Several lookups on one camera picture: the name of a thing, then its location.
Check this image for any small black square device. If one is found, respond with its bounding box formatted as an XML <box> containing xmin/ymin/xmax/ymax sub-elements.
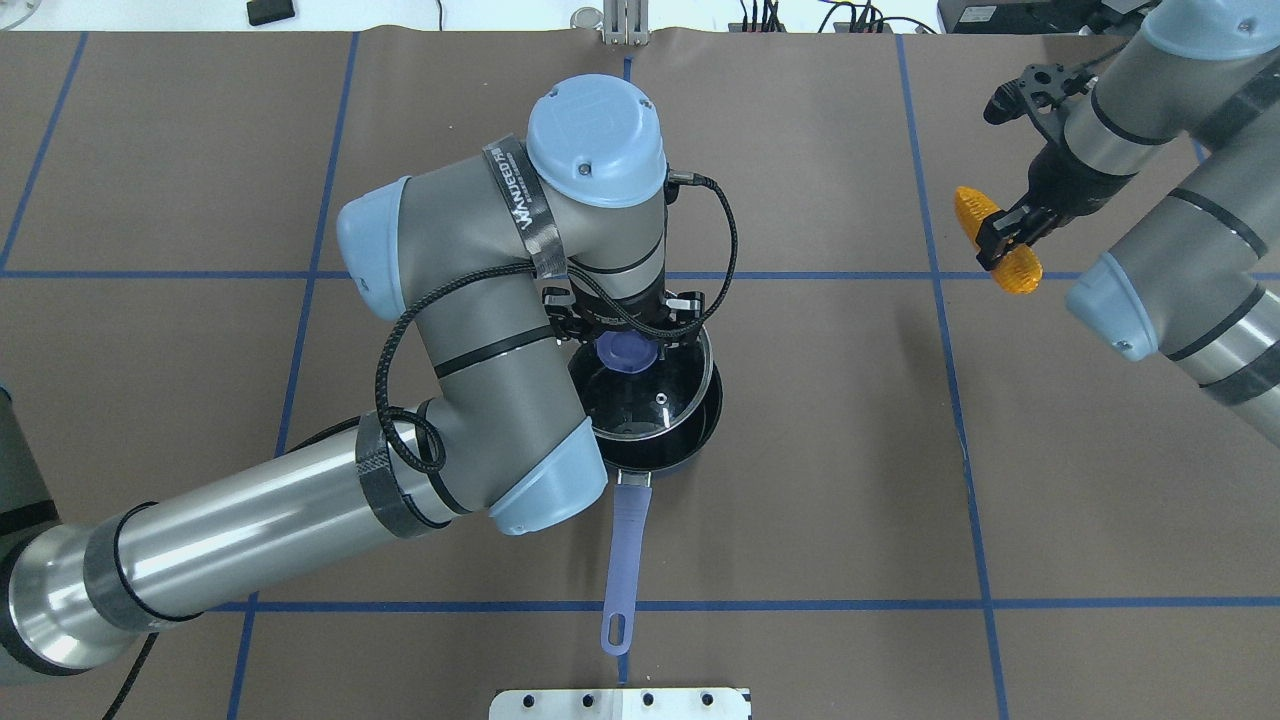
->
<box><xmin>244</xmin><ymin>0</ymin><xmax>296</xmax><ymax>27</ymax></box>

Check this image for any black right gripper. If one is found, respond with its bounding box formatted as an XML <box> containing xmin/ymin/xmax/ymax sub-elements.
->
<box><xmin>975</xmin><ymin>145</ymin><xmax>1126</xmax><ymax>272</ymax></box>

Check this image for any yellow corn cob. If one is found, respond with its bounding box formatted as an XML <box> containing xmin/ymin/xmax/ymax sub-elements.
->
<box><xmin>954</xmin><ymin>186</ymin><xmax>1044</xmax><ymax>295</ymax></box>

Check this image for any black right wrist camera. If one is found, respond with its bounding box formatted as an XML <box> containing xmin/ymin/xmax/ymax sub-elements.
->
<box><xmin>983</xmin><ymin>63</ymin><xmax>1096</xmax><ymax>143</ymax></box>

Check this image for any dark blue saucepan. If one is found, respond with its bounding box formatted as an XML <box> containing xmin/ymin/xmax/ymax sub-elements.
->
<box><xmin>594</xmin><ymin>356</ymin><xmax>723</xmax><ymax>657</ymax></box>

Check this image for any glass pot lid blue knob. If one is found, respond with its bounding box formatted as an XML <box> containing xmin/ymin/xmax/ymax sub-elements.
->
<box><xmin>568</xmin><ymin>322</ymin><xmax>716</xmax><ymax>441</ymax></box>

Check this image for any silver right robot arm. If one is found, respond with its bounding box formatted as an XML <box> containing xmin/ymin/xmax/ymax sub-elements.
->
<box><xmin>954</xmin><ymin>1</ymin><xmax>1279</xmax><ymax>442</ymax></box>

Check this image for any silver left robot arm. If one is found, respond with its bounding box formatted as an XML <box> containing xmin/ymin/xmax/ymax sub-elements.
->
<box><xmin>3</xmin><ymin>74</ymin><xmax>719</xmax><ymax>685</ymax></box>

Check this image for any aluminium frame post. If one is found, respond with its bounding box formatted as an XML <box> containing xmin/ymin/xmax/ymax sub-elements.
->
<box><xmin>602</xmin><ymin>0</ymin><xmax>650</xmax><ymax>46</ymax></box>

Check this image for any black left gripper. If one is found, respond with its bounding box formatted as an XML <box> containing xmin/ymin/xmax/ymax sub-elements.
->
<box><xmin>545</xmin><ymin>284</ymin><xmax>707</xmax><ymax>346</ymax></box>

